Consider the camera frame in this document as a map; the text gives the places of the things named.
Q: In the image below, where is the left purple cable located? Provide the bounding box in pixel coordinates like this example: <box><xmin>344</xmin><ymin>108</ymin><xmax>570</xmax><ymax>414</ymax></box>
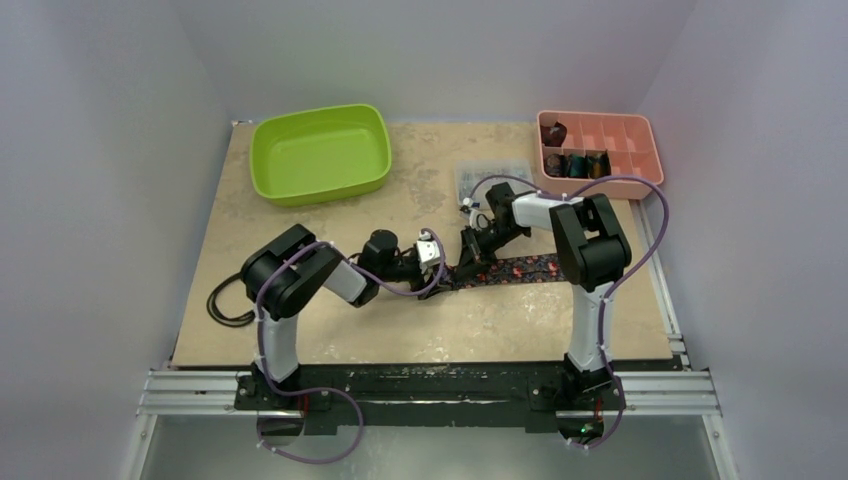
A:
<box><xmin>253</xmin><ymin>227</ymin><xmax>448</xmax><ymax>464</ymax></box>

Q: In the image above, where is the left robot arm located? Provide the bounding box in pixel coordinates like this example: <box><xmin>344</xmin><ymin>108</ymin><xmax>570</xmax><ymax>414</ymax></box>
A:
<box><xmin>240</xmin><ymin>224</ymin><xmax>448</xmax><ymax>409</ymax></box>

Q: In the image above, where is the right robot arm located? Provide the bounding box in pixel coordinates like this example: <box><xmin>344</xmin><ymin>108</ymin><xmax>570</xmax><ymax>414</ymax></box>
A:
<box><xmin>453</xmin><ymin>182</ymin><xmax>632</xmax><ymax>407</ymax></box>

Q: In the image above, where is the purple cable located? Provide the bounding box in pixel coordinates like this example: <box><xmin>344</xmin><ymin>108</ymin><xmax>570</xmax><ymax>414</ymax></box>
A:
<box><xmin>253</xmin><ymin>227</ymin><xmax>448</xmax><ymax>464</ymax></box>
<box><xmin>461</xmin><ymin>174</ymin><xmax>671</xmax><ymax>452</ymax></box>

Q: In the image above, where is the dark floral patterned tie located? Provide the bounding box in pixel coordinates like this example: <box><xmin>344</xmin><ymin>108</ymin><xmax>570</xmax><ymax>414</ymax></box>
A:
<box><xmin>440</xmin><ymin>253</ymin><xmax>567</xmax><ymax>290</ymax></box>

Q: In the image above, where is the pink divided organizer tray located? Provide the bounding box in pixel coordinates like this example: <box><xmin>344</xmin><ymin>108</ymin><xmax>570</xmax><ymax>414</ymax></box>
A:
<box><xmin>535</xmin><ymin>110</ymin><xmax>664</xmax><ymax>200</ymax></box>

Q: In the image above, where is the green plastic tub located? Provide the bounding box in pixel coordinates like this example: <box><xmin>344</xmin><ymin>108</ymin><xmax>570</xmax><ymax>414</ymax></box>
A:
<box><xmin>249</xmin><ymin>104</ymin><xmax>392</xmax><ymax>207</ymax></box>

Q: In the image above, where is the rolled teal tie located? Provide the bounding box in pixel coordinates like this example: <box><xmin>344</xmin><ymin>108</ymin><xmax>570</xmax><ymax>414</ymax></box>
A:
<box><xmin>565</xmin><ymin>154</ymin><xmax>590</xmax><ymax>179</ymax></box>

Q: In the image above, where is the clear plastic parts box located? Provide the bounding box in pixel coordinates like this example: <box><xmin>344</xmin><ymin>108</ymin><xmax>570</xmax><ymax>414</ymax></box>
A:
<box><xmin>454</xmin><ymin>158</ymin><xmax>535</xmax><ymax>211</ymax></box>

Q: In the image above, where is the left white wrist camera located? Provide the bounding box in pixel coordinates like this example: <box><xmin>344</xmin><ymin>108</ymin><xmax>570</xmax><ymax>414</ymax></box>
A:
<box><xmin>414</xmin><ymin>229</ymin><xmax>444</xmax><ymax>273</ymax></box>

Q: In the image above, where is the aluminium frame rail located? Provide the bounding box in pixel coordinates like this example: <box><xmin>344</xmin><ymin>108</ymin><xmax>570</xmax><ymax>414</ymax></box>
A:
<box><xmin>121</xmin><ymin>370</ymin><xmax>740</xmax><ymax>479</ymax></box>

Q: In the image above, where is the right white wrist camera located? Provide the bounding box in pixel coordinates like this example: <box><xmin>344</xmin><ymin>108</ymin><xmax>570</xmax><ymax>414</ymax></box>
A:
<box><xmin>460</xmin><ymin>197</ymin><xmax>491</xmax><ymax>230</ymax></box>

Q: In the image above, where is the black cable loop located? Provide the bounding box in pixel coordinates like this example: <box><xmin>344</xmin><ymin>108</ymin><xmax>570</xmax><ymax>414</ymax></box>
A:
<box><xmin>205</xmin><ymin>272</ymin><xmax>256</xmax><ymax>328</ymax></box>

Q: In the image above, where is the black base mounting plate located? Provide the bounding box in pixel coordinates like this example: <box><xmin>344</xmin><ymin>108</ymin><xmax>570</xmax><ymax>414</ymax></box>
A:
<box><xmin>234</xmin><ymin>360</ymin><xmax>626</xmax><ymax>442</ymax></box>

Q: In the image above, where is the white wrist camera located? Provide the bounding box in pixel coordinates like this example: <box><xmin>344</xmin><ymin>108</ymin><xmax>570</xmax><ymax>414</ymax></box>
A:
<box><xmin>414</xmin><ymin>229</ymin><xmax>444</xmax><ymax>273</ymax></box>
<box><xmin>460</xmin><ymin>197</ymin><xmax>491</xmax><ymax>230</ymax></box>

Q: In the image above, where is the rolled dark gold tie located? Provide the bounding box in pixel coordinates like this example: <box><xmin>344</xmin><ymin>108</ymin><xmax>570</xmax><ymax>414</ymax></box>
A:
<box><xmin>585</xmin><ymin>151</ymin><xmax>612</xmax><ymax>179</ymax></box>

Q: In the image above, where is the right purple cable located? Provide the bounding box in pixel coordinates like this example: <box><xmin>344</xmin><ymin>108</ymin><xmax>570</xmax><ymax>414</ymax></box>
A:
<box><xmin>461</xmin><ymin>174</ymin><xmax>671</xmax><ymax>452</ymax></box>

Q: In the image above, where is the rolled dark red tie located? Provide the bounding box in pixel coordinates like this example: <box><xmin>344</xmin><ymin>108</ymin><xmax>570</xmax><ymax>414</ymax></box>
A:
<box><xmin>540</xmin><ymin>121</ymin><xmax>568</xmax><ymax>148</ymax></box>

